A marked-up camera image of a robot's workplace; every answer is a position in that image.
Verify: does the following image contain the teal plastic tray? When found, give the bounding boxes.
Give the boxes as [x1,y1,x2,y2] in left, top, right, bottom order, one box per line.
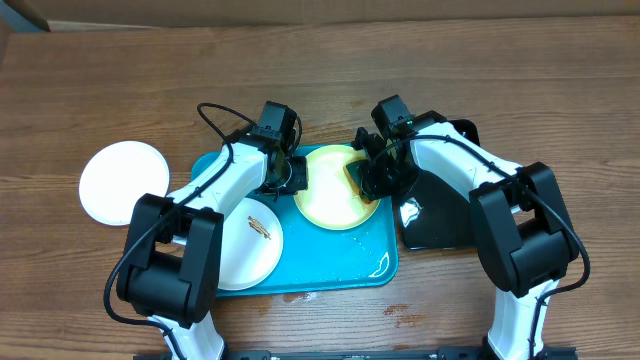
[190,142,400,299]

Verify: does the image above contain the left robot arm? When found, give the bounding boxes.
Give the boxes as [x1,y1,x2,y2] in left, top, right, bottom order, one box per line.
[103,142,308,359]

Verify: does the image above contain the white plate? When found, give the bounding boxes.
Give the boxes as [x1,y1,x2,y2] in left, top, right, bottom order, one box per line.
[218,198,284,291]
[79,141,170,226]

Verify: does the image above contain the black rectangular tray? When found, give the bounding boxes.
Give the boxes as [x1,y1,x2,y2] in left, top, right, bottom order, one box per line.
[394,120,482,250]

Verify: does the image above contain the green yellow sponge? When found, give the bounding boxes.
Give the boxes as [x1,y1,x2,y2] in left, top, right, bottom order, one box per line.
[344,159,371,204]

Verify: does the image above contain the green rimmed plate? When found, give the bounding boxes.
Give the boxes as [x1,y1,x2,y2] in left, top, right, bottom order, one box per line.
[294,145,380,230]

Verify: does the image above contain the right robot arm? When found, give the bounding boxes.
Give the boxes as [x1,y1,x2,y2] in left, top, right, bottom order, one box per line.
[345,107,586,359]

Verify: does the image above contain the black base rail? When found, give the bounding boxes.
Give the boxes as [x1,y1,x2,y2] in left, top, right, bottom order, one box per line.
[222,347,494,360]

